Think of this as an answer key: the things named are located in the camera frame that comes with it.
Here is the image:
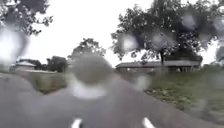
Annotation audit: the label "small tree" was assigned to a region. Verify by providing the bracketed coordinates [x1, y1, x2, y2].
[67, 37, 107, 61]

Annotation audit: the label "long low building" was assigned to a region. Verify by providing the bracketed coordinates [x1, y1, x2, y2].
[114, 59, 203, 74]

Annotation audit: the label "grey asphalt path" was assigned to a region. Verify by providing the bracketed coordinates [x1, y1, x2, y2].
[0, 71, 224, 128]

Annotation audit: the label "broad dark tree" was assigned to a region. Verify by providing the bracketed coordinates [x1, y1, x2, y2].
[110, 0, 224, 66]

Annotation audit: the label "dark bushes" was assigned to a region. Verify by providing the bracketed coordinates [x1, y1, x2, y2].
[33, 55, 69, 73]

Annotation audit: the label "grass verge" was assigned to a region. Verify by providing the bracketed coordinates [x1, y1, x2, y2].
[19, 70, 71, 95]
[128, 64, 224, 124]

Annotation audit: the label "robot's own part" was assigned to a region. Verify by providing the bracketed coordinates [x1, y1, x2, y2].
[70, 117, 84, 128]
[141, 116, 156, 128]

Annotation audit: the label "small pale-roofed building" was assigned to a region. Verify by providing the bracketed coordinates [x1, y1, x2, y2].
[11, 60, 38, 72]

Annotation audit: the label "large spreading tree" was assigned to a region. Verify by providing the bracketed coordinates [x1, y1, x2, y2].
[0, 0, 54, 37]

